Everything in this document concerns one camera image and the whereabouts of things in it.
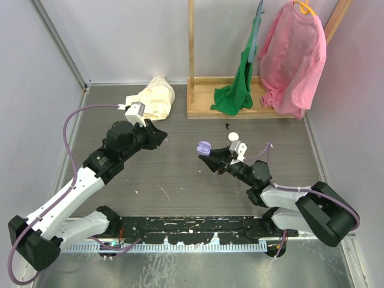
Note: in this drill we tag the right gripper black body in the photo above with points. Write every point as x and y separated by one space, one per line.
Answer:
239 170

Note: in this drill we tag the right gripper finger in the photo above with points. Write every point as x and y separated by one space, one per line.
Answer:
221 154
216 165

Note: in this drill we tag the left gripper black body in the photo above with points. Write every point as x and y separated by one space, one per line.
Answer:
141 138

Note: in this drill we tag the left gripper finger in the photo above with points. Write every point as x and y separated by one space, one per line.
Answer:
155 142
153 131

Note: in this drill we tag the purple earbud charging case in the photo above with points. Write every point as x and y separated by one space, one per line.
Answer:
204 148

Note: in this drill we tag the cream cloth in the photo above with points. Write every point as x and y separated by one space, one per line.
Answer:
158 97

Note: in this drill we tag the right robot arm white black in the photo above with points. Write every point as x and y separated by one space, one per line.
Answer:
317 209

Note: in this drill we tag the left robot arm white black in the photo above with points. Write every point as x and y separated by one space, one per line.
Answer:
41 236

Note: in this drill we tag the white earbud charging case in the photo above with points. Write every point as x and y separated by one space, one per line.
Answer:
233 136

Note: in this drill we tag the green shirt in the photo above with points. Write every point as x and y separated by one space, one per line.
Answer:
232 98

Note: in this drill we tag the wooden clothes rack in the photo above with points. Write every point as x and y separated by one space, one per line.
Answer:
200 90

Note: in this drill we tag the pink shirt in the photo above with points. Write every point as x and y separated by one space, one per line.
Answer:
292 60

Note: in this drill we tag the blue hanger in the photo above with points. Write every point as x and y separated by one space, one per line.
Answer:
256 27

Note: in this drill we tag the orange hanger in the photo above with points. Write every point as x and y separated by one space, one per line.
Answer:
305 9

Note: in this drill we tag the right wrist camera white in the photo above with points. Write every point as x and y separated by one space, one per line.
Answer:
237 150

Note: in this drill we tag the white cable duct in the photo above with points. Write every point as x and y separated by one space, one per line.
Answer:
213 247

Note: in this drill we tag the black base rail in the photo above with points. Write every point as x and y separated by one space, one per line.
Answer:
192 230

